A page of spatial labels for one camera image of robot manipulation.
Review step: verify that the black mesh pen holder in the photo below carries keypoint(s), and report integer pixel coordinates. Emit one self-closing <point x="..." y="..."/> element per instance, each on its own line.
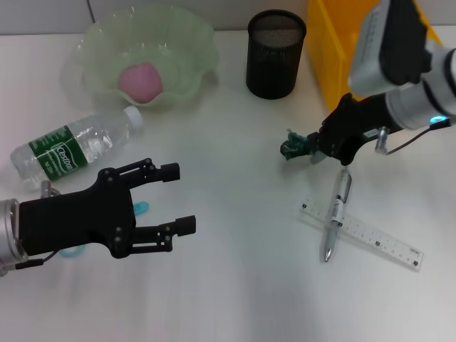
<point x="274" y="67"/>

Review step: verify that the green glass fruit plate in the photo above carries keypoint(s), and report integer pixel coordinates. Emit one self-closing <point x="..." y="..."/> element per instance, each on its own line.
<point x="185" y="53"/>

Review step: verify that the yellow plastic bin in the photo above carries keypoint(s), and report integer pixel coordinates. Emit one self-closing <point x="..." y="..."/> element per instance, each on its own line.
<point x="327" y="53"/>

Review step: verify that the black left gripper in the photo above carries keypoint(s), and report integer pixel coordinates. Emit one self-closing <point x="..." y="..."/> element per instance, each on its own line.
<point x="78" y="221"/>

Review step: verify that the transparent plastic ruler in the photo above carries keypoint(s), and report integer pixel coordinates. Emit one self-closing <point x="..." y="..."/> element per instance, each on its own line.
<point x="384" y="242"/>

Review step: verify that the blue teal scissors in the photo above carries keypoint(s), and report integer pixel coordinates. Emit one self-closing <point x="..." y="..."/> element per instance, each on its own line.
<point x="140" y="208"/>

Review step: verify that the clear green-label water bottle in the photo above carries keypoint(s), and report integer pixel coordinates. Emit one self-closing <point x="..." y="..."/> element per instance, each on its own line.
<point x="89" y="137"/>

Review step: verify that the silver pen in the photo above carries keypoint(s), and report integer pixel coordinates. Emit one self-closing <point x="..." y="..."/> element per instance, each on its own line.
<point x="338" y="203"/>

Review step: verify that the pink peach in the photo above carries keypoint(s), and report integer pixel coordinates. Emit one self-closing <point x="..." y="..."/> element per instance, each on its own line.
<point x="140" y="83"/>

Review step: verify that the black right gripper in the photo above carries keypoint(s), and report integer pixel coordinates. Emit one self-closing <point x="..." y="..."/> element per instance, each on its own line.
<point x="356" y="124"/>

